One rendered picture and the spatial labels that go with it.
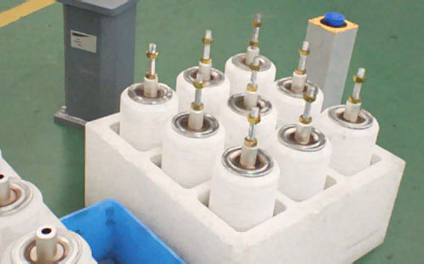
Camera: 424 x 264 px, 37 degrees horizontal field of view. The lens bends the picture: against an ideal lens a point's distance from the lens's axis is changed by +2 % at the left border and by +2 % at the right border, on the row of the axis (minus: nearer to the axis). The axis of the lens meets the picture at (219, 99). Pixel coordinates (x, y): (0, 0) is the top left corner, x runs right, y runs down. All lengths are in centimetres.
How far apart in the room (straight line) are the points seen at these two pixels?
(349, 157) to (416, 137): 55
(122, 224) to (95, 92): 42
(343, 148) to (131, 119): 35
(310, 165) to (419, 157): 59
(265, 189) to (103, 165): 33
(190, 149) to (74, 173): 40
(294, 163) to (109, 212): 31
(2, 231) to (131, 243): 28
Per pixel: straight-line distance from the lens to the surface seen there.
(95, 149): 110
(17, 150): 137
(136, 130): 104
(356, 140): 104
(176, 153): 96
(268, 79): 118
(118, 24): 131
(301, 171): 96
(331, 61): 126
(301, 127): 96
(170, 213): 97
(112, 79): 136
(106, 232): 107
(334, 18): 125
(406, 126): 163
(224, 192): 89
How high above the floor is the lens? 76
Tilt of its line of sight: 29 degrees down
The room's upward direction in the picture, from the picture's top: 7 degrees clockwise
